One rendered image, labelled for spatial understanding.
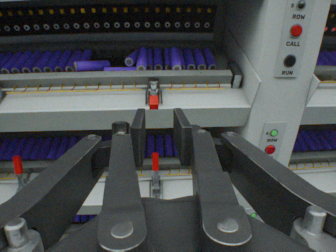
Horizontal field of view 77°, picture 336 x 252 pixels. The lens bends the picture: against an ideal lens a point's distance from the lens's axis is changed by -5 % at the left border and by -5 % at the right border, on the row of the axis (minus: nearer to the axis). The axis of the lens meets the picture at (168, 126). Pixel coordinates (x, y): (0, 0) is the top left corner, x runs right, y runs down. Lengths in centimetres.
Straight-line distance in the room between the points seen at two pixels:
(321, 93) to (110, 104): 38
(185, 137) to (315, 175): 47
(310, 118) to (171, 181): 29
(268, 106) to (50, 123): 36
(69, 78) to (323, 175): 57
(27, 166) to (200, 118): 38
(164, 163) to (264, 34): 30
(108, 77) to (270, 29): 26
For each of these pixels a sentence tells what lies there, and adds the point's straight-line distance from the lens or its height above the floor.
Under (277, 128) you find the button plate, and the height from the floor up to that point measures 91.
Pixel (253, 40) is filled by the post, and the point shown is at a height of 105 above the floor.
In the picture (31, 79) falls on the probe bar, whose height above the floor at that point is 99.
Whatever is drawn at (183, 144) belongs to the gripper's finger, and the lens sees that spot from 16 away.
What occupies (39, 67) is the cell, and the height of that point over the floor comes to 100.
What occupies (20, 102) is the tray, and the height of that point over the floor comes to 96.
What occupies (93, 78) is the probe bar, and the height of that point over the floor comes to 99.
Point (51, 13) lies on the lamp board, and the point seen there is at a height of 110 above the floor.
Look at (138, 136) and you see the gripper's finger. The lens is 15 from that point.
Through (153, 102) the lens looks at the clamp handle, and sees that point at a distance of 30.
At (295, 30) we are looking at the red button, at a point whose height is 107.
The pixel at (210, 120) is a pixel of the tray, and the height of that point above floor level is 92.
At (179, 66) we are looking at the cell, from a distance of 40.
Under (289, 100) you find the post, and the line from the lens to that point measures 41.
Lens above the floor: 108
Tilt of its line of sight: 26 degrees down
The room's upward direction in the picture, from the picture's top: straight up
